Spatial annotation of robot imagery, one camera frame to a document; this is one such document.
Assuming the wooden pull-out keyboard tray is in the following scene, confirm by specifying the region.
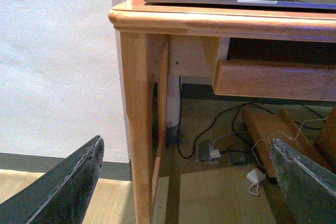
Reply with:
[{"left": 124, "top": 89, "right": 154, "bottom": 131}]
[{"left": 212, "top": 60, "right": 335, "bottom": 101}]

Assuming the white plug in floor socket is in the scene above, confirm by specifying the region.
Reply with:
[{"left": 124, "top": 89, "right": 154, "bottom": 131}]
[{"left": 209, "top": 149, "right": 221, "bottom": 159}]

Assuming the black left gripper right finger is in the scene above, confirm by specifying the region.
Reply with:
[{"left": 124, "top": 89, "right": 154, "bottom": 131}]
[{"left": 270, "top": 139, "right": 335, "bottom": 223}]

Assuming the white power adapter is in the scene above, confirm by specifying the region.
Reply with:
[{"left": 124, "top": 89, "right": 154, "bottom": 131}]
[{"left": 246, "top": 168, "right": 266, "bottom": 185}]

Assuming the floor power socket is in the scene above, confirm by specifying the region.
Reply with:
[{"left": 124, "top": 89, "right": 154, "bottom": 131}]
[{"left": 195, "top": 141, "right": 219, "bottom": 164}]

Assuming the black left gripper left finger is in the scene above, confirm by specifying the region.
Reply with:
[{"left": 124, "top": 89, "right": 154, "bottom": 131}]
[{"left": 1, "top": 135, "right": 104, "bottom": 223}]

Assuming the wooden desk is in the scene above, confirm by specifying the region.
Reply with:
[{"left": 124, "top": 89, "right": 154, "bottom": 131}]
[{"left": 109, "top": 0, "right": 335, "bottom": 223}]

